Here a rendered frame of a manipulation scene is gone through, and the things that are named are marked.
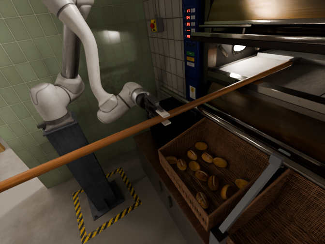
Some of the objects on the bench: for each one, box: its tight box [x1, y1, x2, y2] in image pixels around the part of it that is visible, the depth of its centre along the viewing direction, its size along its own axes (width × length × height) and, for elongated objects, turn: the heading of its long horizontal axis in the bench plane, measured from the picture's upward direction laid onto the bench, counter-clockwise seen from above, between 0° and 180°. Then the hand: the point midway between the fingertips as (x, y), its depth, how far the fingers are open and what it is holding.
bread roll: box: [189, 161, 200, 171], centre depth 115 cm, size 10×7×6 cm
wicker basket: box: [158, 117, 270, 232], centre depth 105 cm, size 49×56×28 cm
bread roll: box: [195, 142, 207, 150], centre depth 131 cm, size 6×10×7 cm
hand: (163, 116), depth 67 cm, fingers closed on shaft, 3 cm apart
